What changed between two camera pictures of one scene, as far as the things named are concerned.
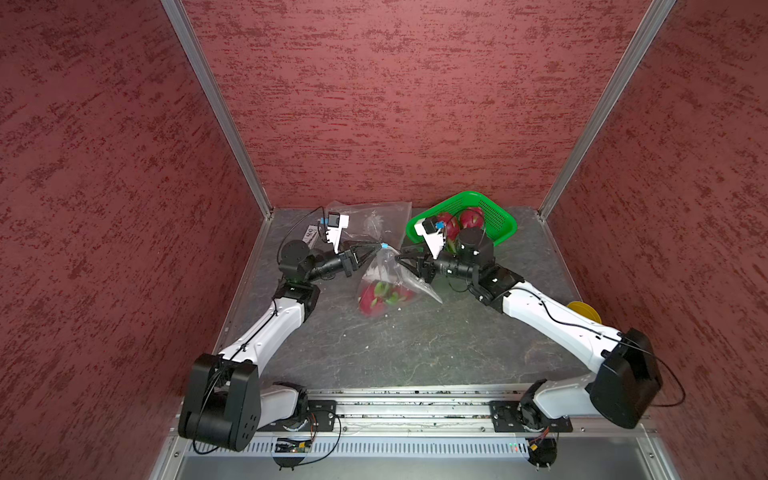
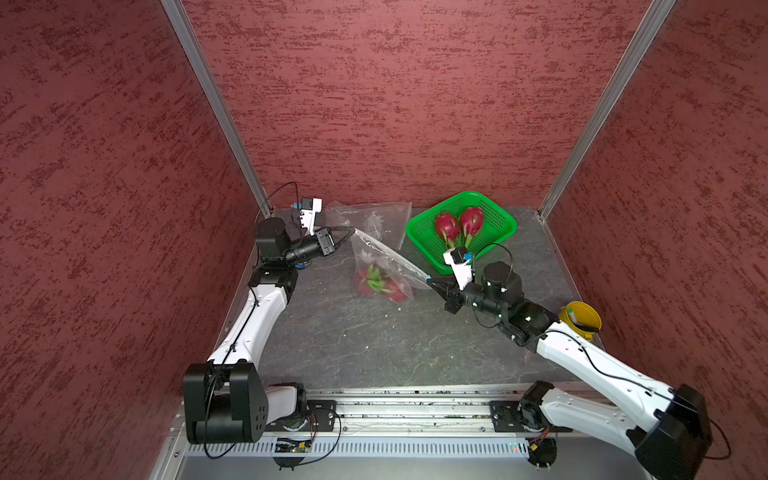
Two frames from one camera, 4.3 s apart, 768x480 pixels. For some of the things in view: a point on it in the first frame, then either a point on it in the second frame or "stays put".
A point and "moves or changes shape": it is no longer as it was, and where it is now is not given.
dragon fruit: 452,227 stays put
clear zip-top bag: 388,287 moves or changes shape
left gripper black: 346,256 to 325,242
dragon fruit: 373,299 to 369,280
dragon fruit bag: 399,293 stays put
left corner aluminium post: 179,17 stays put
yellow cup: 585,310 stays put
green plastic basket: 497,220 stays put
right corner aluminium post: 616,86 stays put
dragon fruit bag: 472,217 stays put
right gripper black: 426,266 to 450,294
